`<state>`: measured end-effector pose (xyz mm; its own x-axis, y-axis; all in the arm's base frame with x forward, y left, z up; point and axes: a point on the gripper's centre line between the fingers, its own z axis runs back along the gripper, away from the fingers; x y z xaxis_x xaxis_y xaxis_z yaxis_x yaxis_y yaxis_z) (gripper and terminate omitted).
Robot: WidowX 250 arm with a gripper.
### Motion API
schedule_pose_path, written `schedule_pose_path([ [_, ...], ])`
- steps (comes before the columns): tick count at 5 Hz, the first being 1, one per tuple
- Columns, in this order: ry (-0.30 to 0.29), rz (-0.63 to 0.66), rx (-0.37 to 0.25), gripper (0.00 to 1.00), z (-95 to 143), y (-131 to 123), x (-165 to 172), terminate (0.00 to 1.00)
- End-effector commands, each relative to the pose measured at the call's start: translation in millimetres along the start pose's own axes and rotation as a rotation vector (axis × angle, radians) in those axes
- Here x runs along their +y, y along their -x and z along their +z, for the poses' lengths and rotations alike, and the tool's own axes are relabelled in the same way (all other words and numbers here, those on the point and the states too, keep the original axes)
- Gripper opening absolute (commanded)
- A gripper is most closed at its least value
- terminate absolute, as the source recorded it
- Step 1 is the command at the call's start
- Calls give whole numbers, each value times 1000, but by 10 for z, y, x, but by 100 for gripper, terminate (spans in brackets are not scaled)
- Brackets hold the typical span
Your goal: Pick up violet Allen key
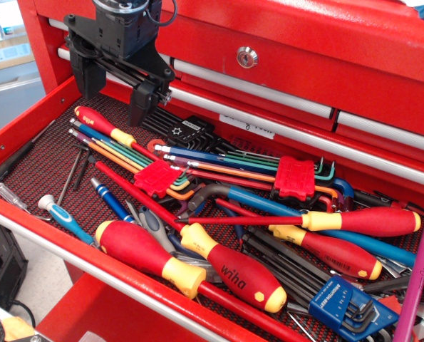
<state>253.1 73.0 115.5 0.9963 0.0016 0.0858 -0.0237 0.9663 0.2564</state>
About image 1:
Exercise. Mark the large red yellow screwdriver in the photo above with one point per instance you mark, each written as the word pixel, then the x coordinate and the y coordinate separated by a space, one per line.
pixel 134 246

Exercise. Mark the red yellow screwdriver lower right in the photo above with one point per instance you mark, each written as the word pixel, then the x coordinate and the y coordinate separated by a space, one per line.
pixel 341 255

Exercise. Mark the violet Allen key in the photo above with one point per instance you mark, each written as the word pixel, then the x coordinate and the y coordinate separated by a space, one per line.
pixel 403 331

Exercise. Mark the blue white precision screwdriver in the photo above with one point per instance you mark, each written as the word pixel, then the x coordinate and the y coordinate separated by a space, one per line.
pixel 64 218

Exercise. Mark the black torx key set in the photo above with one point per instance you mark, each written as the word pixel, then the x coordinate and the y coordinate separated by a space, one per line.
pixel 192 133

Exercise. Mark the blue holder hex key set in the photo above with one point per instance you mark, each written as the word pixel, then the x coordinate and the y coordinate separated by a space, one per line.
pixel 332 300

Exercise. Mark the clear handle small screwdriver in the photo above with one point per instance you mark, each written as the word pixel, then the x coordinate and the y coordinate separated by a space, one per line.
pixel 12 198

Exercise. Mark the black box on floor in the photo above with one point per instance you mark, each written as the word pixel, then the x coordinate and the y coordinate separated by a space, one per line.
pixel 13 266

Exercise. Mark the open red drawer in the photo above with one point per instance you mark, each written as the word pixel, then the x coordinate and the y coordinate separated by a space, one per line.
pixel 41 170

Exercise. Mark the blue sleeved large Allen key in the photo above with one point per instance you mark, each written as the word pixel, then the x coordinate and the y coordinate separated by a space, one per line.
pixel 275 209

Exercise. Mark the blue metal pen screwdriver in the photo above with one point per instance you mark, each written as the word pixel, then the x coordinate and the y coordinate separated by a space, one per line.
pixel 109 198

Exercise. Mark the slim red wiha screwdriver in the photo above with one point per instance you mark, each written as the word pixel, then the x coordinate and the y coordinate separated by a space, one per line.
pixel 97 121

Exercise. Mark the red tool chest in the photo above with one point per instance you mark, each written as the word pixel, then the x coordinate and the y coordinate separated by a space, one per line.
pixel 339 79

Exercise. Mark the wiha red yellow screwdriver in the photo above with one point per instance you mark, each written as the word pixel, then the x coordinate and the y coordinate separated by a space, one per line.
pixel 243 275

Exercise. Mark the right colourful hex key set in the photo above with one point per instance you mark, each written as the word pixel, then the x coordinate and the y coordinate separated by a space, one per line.
pixel 303 183

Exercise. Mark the grey blue handled pliers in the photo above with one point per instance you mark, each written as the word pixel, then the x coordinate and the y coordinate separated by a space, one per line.
pixel 153 224

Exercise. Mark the white drawer label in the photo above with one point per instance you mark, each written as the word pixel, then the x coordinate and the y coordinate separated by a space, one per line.
pixel 247 127

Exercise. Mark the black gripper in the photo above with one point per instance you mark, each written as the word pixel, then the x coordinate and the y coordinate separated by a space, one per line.
pixel 120 41

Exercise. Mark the colourful hex key set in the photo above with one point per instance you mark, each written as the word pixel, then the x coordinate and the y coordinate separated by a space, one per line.
pixel 303 183
pixel 156 178

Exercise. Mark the left colourful hex key set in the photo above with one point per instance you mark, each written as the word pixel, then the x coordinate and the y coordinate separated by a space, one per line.
pixel 156 178

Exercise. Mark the silver cabinet lock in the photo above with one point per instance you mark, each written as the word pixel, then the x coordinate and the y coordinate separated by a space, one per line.
pixel 247 57

